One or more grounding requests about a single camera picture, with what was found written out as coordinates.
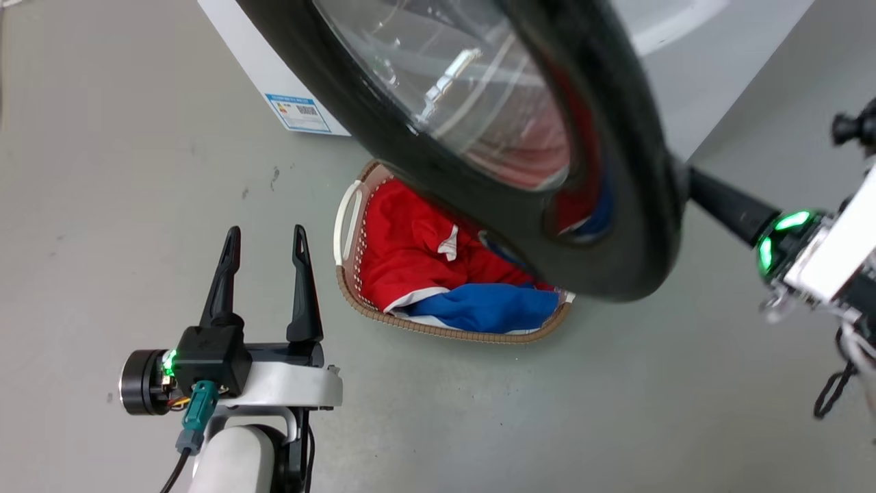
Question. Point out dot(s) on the white washing machine body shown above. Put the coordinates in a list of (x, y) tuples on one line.
[(691, 75)]

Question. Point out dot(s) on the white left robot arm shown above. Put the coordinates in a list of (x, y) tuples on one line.
[(236, 459)]

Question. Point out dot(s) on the brown woven laundry basket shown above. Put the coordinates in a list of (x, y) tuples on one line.
[(346, 226)]

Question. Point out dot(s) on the blue garment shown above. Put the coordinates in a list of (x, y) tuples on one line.
[(486, 307)]

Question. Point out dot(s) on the black knobbed mount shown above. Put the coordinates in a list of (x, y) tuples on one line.
[(855, 124)]

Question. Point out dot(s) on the black round glass washer door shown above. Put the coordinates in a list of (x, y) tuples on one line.
[(616, 137)]

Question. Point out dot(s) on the right gripper white green-lit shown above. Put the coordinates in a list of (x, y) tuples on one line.
[(831, 260)]

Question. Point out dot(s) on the blue white energy label sticker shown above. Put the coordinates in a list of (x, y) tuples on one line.
[(298, 114)]

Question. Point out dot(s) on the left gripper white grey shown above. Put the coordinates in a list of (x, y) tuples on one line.
[(287, 387)]

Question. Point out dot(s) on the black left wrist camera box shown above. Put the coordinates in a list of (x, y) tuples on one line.
[(212, 359)]

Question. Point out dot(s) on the red garment with white trim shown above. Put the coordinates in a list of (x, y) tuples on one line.
[(404, 253)]

